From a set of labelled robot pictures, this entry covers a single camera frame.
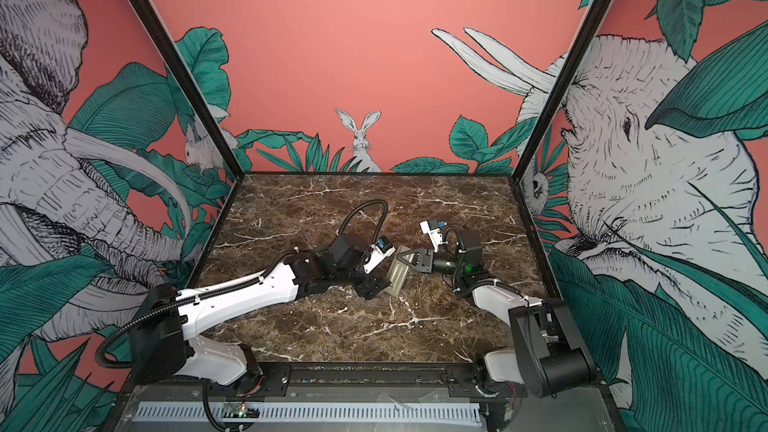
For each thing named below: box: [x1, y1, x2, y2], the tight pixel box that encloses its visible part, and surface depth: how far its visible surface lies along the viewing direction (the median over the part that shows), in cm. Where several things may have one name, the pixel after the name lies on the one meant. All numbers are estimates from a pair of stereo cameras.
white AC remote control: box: [384, 245, 410, 297], surface depth 78 cm
